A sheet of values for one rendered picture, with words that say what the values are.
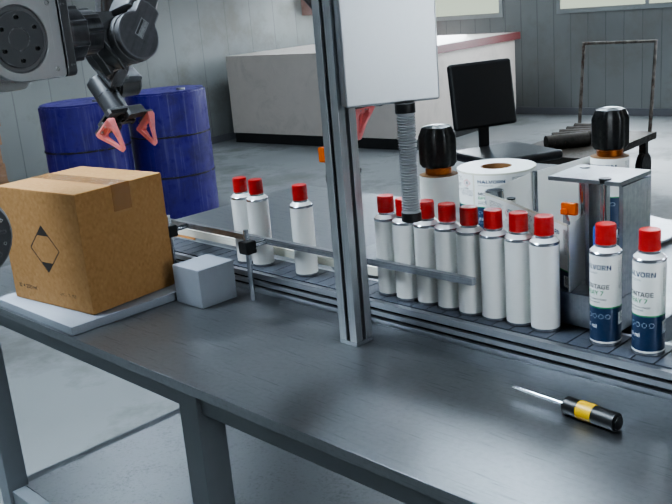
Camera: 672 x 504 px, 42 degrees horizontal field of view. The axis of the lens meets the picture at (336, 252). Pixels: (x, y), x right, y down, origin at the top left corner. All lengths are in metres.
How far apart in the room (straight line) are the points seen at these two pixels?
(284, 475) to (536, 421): 1.24
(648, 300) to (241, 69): 8.69
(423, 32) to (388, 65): 0.08
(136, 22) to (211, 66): 8.79
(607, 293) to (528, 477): 0.39
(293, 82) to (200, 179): 3.06
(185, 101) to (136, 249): 4.51
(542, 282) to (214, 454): 0.69
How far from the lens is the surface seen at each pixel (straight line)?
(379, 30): 1.54
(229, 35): 10.46
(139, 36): 1.46
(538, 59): 10.54
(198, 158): 6.59
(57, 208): 1.99
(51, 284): 2.10
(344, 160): 1.59
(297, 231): 1.94
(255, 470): 2.56
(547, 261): 1.54
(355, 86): 1.54
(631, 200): 1.56
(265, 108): 9.76
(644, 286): 1.46
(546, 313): 1.57
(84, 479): 2.68
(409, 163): 1.56
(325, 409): 1.46
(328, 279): 1.94
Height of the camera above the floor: 1.47
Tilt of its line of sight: 16 degrees down
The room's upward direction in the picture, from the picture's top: 5 degrees counter-clockwise
